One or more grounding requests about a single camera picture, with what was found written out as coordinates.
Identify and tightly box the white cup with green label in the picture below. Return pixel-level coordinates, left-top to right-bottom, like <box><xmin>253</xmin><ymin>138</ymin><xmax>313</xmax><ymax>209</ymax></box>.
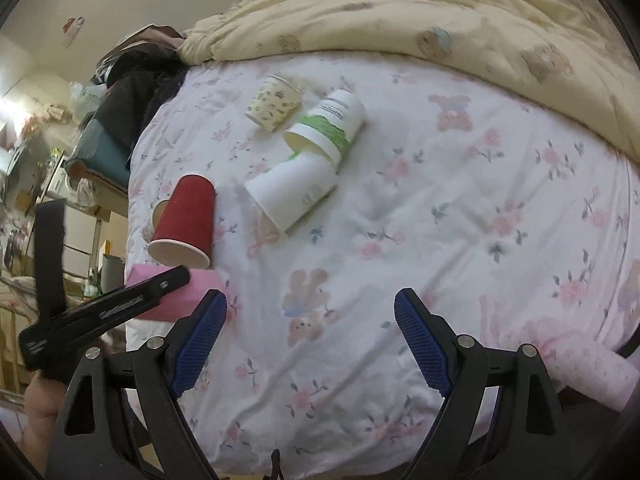
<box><xmin>284</xmin><ymin>89</ymin><xmax>365</xmax><ymax>171</ymax></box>

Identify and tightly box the pink box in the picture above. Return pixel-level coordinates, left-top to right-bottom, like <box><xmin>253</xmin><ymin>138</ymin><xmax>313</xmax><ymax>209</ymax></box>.
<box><xmin>125</xmin><ymin>264</ymin><xmax>231</xmax><ymax>323</ymax></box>

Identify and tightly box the blue cushion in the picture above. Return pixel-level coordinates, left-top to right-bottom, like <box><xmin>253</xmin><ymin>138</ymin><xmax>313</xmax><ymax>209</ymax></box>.
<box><xmin>65</xmin><ymin>110</ymin><xmax>132</xmax><ymax>193</ymax></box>

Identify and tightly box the yellow printed quilt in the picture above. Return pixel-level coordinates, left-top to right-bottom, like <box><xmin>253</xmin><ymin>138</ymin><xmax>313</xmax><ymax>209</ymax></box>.
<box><xmin>177</xmin><ymin>0</ymin><xmax>640</xmax><ymax>166</ymax></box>

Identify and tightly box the small pale paper cup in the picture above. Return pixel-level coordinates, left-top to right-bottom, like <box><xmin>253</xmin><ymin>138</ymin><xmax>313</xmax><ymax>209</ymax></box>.
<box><xmin>142</xmin><ymin>199</ymin><xmax>173</xmax><ymax>243</ymax></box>

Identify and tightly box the white cabinet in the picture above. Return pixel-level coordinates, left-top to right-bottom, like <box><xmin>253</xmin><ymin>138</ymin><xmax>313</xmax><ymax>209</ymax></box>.
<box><xmin>47</xmin><ymin>160</ymin><xmax>126</xmax><ymax>281</ymax></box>

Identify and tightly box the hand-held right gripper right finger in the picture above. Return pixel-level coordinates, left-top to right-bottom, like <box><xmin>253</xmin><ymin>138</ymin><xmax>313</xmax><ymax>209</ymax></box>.
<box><xmin>392</xmin><ymin>287</ymin><xmax>571</xmax><ymax>480</ymax></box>

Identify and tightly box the red paper cup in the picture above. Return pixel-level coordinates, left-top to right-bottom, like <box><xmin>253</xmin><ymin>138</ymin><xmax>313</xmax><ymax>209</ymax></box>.
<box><xmin>146</xmin><ymin>174</ymin><xmax>217</xmax><ymax>269</ymax></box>

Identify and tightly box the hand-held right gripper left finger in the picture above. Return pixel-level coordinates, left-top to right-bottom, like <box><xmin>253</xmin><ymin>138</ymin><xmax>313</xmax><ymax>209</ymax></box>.
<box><xmin>45</xmin><ymin>287</ymin><xmax>228</xmax><ymax>480</ymax></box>

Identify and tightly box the dark clothing pile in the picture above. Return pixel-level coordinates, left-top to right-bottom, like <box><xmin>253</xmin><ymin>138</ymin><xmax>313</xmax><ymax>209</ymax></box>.
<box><xmin>91</xmin><ymin>25</ymin><xmax>188</xmax><ymax>151</ymax></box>

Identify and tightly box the pink dotted paper cup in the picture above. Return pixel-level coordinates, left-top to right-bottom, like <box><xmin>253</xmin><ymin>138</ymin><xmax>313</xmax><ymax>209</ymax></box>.
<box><xmin>552</xmin><ymin>337</ymin><xmax>640</xmax><ymax>411</ymax></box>

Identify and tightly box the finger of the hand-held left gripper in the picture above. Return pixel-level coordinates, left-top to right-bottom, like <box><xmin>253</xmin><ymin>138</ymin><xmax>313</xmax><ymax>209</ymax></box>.
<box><xmin>64</xmin><ymin>265</ymin><xmax>192</xmax><ymax>336</ymax></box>

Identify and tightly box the pink wall decoration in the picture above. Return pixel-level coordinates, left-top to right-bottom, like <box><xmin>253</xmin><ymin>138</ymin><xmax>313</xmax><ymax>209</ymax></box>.
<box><xmin>62</xmin><ymin>16</ymin><xmax>86</xmax><ymax>49</ymax></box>

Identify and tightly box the cream patterned paper cup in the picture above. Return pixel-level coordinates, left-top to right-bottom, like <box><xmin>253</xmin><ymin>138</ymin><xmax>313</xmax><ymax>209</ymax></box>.
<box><xmin>244</xmin><ymin>75</ymin><xmax>303</xmax><ymax>133</ymax></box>

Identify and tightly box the person's left forearm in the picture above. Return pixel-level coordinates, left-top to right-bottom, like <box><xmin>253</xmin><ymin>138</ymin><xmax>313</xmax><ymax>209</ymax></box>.
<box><xmin>22</xmin><ymin>377</ymin><xmax>63</xmax><ymax>461</ymax></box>

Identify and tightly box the white floral bed sheet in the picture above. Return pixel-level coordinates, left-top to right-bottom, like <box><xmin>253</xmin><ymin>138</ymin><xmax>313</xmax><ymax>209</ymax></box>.
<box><xmin>124</xmin><ymin>52</ymin><xmax>640</xmax><ymax>480</ymax></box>

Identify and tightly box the plain white paper cup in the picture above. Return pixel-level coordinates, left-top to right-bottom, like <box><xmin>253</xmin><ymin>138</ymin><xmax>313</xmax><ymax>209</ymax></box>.
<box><xmin>244</xmin><ymin>152</ymin><xmax>338</xmax><ymax>235</ymax></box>

